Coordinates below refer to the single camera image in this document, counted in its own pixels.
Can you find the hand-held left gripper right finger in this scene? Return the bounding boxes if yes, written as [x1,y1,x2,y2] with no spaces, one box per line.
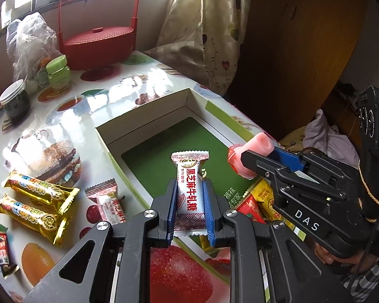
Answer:
[203,179,354,303]

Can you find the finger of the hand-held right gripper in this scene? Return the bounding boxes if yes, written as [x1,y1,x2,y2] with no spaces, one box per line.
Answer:
[272,148,361,193]
[242,150,345,209]

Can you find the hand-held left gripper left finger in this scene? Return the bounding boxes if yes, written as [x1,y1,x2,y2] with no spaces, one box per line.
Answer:
[23,178,179,303]

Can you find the pink jelly cup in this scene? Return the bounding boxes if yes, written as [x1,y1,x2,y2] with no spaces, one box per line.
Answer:
[227,133,276,179]

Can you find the white brown candy packet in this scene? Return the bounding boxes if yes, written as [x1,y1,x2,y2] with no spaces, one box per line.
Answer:
[171,151,210,237]

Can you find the yellow snack packet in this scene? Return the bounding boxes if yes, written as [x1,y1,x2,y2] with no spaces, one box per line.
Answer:
[249,178,296,231]
[199,234,222,253]

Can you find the red black snack packet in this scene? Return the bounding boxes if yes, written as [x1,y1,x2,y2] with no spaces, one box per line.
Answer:
[235,192,269,224]
[0,230,19,278]

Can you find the pink white candy packet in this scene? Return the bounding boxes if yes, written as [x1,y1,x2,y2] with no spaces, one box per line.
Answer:
[85,178,127,224]

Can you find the green cardboard box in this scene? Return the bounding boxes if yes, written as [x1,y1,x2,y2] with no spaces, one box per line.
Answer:
[95,88,307,256]

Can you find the gold snack bar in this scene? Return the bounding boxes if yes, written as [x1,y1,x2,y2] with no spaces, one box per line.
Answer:
[0,194,70,247]
[2,170,80,215]

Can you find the person's right forearm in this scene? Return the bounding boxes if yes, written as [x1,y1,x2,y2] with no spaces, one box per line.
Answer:
[338,249,379,303]

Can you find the person's right hand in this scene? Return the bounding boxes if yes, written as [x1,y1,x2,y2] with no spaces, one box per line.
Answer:
[314,242,342,266]

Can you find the pale crumpled cloth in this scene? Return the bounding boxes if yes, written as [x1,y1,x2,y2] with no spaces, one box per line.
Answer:
[303,109,360,166]

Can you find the brown wooden cabinet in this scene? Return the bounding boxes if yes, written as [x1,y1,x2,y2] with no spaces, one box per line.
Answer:
[227,0,370,139]

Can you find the cream patterned curtain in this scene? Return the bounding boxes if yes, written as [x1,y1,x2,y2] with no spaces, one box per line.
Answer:
[144,0,253,97]

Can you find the green jar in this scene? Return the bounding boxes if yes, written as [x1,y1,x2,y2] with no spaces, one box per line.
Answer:
[46,55,72,89]

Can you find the glass jar with dark contents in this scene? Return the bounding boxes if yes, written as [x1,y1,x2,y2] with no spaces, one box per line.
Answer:
[0,80,32,123]

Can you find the clear plastic bag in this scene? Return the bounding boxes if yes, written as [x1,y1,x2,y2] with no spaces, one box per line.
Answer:
[6,12,59,83]

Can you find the red basket with handle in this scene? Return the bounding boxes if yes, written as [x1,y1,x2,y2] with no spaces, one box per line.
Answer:
[57,0,140,71]

